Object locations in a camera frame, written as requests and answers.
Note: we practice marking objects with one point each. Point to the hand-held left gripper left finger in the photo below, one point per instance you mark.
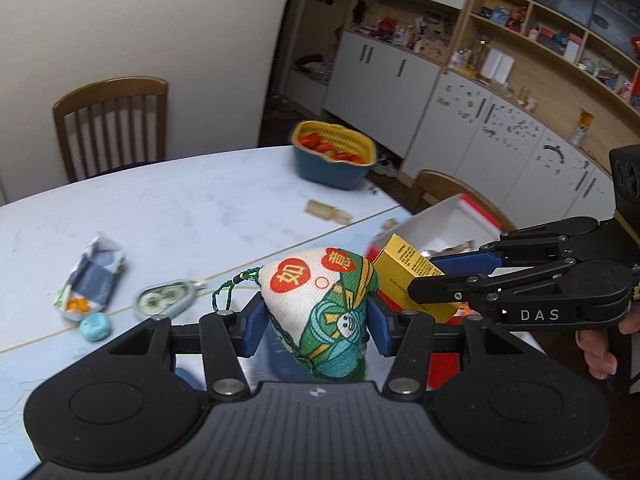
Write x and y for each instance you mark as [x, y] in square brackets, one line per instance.
[254, 330]

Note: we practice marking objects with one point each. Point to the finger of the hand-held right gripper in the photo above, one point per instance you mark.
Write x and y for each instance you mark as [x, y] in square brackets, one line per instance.
[450, 290]
[465, 262]

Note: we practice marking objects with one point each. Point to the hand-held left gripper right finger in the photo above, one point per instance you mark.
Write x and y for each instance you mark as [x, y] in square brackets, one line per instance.
[381, 327]

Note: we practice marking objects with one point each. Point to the red cardboard box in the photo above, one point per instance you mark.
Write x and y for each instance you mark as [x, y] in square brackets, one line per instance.
[445, 220]

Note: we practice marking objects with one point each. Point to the yellow carton box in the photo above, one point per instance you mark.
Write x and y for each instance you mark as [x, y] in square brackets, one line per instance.
[400, 266]

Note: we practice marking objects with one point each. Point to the white green cloth pouch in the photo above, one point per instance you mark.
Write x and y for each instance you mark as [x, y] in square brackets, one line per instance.
[320, 310]

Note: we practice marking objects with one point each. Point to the person's right hand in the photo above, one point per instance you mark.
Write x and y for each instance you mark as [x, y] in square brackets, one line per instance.
[597, 355]

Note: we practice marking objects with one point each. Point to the wooden chair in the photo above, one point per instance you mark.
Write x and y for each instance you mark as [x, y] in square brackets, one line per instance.
[436, 186]
[112, 125]

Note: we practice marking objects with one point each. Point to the grey oval tape dispenser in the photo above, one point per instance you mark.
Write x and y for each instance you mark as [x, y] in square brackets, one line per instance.
[165, 299]

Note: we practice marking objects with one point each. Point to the pair of shoes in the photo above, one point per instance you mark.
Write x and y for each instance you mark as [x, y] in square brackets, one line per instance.
[386, 167]

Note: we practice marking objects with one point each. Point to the light blue small lump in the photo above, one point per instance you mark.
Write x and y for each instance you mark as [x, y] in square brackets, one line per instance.
[95, 326]

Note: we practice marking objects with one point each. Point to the blue basin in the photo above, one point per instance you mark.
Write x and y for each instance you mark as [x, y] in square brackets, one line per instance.
[325, 172]

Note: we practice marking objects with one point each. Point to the silver snack packet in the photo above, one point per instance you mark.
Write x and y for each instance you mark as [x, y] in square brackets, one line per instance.
[95, 280]

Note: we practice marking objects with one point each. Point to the yellow colander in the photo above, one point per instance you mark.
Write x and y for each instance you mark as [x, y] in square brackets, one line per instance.
[334, 142]

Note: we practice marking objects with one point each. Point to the heap of red fruits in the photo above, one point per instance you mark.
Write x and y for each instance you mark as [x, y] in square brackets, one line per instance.
[325, 146]

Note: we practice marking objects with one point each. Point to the white rectangular box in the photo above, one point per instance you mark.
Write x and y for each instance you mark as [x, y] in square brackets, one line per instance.
[499, 66]

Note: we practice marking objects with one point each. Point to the tall yellow bottle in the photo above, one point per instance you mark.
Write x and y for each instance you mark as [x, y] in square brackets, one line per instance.
[482, 50]

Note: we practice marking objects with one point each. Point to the white wooden wall cabinet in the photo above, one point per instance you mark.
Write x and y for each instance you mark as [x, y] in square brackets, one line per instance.
[390, 65]

